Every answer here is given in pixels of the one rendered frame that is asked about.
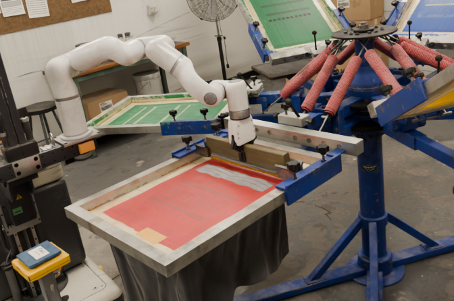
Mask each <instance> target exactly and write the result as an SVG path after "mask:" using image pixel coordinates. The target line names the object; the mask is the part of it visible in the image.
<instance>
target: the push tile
mask: <svg viewBox="0 0 454 301"><path fill-rule="evenodd" d="M60 253H61V250H60V249H59V248H57V247H56V246H54V245H53V244H52V243H50V242H49V241H45V242H43V243H41V244H38V245H36V246H34V247H32V248H30V249H28V250H26V251H24V252H22V253H20V254H18V255H16V257H17V258H18V259H19V260H20V261H22V262H23V263H24V264H25V265H26V266H27V267H28V268H29V269H31V268H33V267H35V266H37V265H39V264H41V263H43V262H45V261H47V260H49V259H50V258H53V257H54V256H57V255H58V254H60Z"/></svg>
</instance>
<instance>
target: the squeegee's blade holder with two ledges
mask: <svg viewBox="0 0 454 301"><path fill-rule="evenodd" d="M211 156H212V157H215V158H219V159H223V160H226V161H230V162H233V163H237V164H240V165H244V166H247V167H252V168H254V169H259V170H262V171H266V172H269V173H273V174H276V175H277V170H275V169H270V168H267V167H263V166H260V165H256V164H252V163H248V162H245V163H244V162H242V161H239V160H238V159H233V158H230V157H226V156H223V155H219V154H215V153H212V154H211Z"/></svg>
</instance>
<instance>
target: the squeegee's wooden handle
mask: <svg viewBox="0 0 454 301"><path fill-rule="evenodd" d="M206 141H207V147H208V150H209V154H212V153H215V154H219V155H223V156H226V157H230V158H233V159H238V160H239V157H238V152H236V151H235V150H232V149H230V145H231V144H230V142H229V139H227V138H223V137H219V136H214V135H208V136H207V137H206ZM243 151H244V152H245V156H246V162H248V163H252V164H256V165H260V166H263V167H267V168H270V169H275V170H277V169H276V167H275V164H277V165H282V166H285V167H287V166H286V163H288V162H290V157H289V153H286V152H283V151H280V150H274V149H271V148H266V147H262V146H257V145H254V144H248V143H245V144H244V145H243Z"/></svg>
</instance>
